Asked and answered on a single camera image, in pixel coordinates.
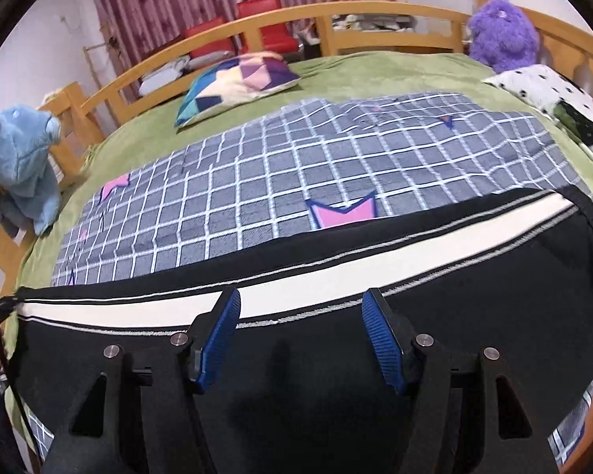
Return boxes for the grey checked blanket pink stars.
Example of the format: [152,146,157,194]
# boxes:
[52,90,593,474]

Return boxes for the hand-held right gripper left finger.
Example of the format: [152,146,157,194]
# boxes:
[40,287,243,474]

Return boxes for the black pants with white stripe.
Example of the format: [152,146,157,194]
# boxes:
[10,186,593,474]

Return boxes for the white spotted pillow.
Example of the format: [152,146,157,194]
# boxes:
[482,64,593,179]

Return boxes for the white grey bedding pile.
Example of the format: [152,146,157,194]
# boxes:
[138,56,233,97]

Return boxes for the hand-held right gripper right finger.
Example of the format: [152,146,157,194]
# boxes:
[361,287,560,474]

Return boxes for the red chair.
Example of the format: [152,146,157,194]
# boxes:
[236,0,298,55]
[185,16,234,60]

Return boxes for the blue plush toy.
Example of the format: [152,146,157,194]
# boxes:
[0,105,62,238]

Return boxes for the geometric patterned pillow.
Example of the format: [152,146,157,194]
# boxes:
[174,52,302,128]

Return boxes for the white clutter pile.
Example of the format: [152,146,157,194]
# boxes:
[331,10,421,31]

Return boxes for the black cable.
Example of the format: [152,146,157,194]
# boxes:
[0,267,33,472]

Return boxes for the purple plush toy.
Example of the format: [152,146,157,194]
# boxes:
[467,0,542,74]

